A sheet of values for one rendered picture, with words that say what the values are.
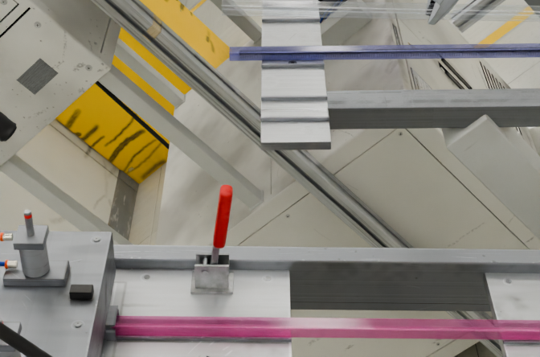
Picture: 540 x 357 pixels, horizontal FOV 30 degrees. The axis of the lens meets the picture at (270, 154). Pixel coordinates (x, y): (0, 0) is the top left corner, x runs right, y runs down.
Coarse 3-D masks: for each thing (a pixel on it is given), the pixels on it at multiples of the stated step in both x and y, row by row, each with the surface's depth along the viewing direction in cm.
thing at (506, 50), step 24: (240, 48) 114; (264, 48) 114; (288, 48) 114; (312, 48) 113; (336, 48) 113; (360, 48) 113; (384, 48) 113; (408, 48) 113; (432, 48) 113; (456, 48) 113; (480, 48) 113; (504, 48) 113; (528, 48) 113
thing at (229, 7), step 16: (224, 0) 98; (240, 0) 98; (256, 0) 98; (288, 16) 98; (304, 16) 98; (320, 16) 98; (336, 16) 98; (352, 16) 98; (368, 16) 98; (384, 16) 98; (400, 16) 98; (416, 16) 98; (448, 16) 98; (464, 16) 98; (480, 16) 98; (496, 16) 98; (512, 16) 98; (528, 16) 98
